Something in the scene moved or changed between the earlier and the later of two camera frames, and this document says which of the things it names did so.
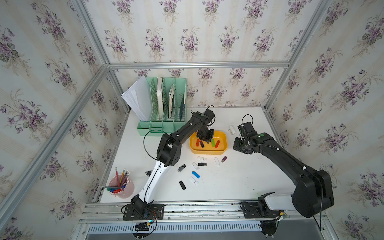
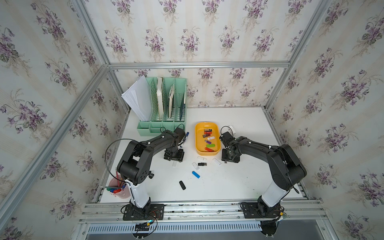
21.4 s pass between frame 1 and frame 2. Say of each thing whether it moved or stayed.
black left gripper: moved
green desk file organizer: stayed
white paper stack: stayed
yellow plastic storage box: moved
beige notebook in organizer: stayed
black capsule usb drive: stayed
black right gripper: moved
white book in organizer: stayed
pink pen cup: stayed
